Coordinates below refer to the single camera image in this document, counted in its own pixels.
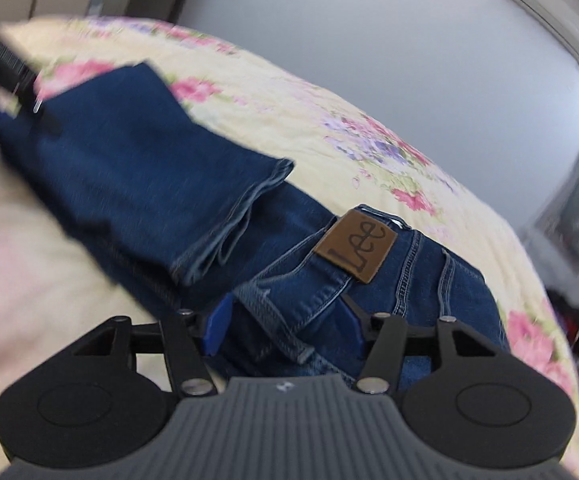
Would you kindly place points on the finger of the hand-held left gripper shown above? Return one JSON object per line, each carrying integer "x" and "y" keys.
{"x": 44, "y": 117}

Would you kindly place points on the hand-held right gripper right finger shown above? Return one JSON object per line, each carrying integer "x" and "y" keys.
{"x": 377, "y": 345}

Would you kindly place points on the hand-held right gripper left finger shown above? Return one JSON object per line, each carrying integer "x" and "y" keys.
{"x": 217, "y": 327}

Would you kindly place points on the blue denim pants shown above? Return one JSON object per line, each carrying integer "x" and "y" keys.
{"x": 144, "y": 170}

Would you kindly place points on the pile of clothes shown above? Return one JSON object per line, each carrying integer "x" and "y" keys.
{"x": 567, "y": 320}

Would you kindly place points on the floral yellow blanket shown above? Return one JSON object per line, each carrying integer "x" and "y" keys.
{"x": 279, "y": 100}

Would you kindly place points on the grey printed curtain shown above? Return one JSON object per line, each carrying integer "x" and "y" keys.
{"x": 577, "y": 210}

